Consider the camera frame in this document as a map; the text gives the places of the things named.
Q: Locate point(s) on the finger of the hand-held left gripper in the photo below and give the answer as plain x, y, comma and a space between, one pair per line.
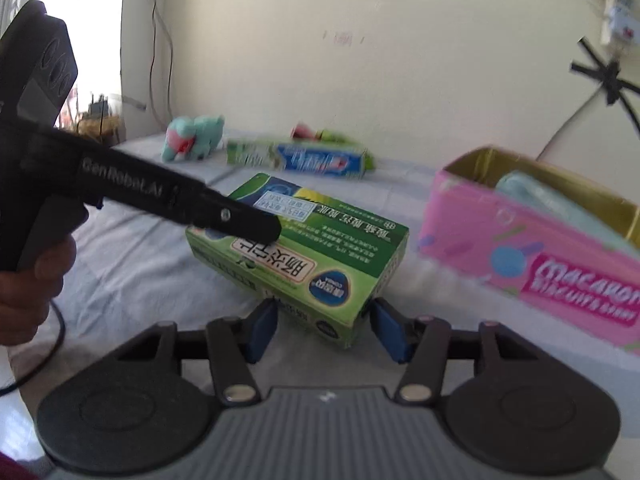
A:
240, 220

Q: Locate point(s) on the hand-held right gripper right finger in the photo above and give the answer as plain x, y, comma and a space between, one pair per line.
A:
391, 330

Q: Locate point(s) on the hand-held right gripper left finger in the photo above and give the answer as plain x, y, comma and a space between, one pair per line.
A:
262, 330

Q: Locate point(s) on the green and blue toothpaste box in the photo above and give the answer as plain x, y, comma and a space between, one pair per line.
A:
305, 161

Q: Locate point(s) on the green medicine box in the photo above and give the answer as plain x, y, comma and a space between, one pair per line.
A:
325, 265

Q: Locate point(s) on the teal plush toy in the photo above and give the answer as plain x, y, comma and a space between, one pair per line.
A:
192, 135

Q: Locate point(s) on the green snack packet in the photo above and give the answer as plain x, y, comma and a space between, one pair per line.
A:
312, 134

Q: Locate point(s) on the pink biscuit tin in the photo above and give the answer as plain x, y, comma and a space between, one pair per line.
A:
500, 245

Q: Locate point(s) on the person's left hand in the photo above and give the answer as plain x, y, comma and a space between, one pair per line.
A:
30, 305

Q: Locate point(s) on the striped bed sheet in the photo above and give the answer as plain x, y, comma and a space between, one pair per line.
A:
130, 265

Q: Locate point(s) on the light blue cloth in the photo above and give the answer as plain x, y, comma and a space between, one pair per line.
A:
540, 200

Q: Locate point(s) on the maroon clothing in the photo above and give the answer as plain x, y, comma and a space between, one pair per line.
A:
12, 467

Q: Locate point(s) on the black tape star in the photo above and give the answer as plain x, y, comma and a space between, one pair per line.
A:
611, 77

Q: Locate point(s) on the white power strip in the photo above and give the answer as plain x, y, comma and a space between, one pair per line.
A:
622, 7

